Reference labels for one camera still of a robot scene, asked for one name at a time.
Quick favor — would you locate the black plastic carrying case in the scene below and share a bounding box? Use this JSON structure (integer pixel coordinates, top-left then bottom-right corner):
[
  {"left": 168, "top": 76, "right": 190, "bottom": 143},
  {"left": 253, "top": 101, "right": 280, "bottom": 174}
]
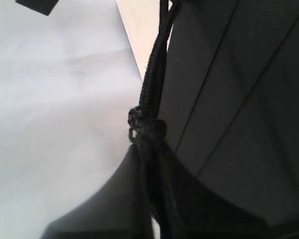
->
[{"left": 159, "top": 0, "right": 299, "bottom": 227}]

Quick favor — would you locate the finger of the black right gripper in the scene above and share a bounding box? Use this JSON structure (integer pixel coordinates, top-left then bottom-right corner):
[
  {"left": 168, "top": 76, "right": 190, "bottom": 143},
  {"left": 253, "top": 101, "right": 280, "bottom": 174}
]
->
[{"left": 15, "top": 0, "right": 59, "bottom": 16}]

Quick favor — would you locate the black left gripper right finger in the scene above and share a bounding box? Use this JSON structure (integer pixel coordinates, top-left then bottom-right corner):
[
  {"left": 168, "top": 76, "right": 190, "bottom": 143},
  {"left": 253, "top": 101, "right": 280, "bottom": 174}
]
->
[{"left": 159, "top": 143, "right": 299, "bottom": 239}]

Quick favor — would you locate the black cord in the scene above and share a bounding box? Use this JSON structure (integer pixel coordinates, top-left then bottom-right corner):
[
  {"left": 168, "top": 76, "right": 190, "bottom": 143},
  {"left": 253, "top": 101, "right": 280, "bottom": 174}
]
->
[{"left": 126, "top": 0, "right": 182, "bottom": 239}]

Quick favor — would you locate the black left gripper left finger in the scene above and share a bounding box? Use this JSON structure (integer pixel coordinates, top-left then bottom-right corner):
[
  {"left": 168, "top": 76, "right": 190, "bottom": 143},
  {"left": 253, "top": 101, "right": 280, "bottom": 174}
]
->
[{"left": 41, "top": 145, "right": 152, "bottom": 239}]

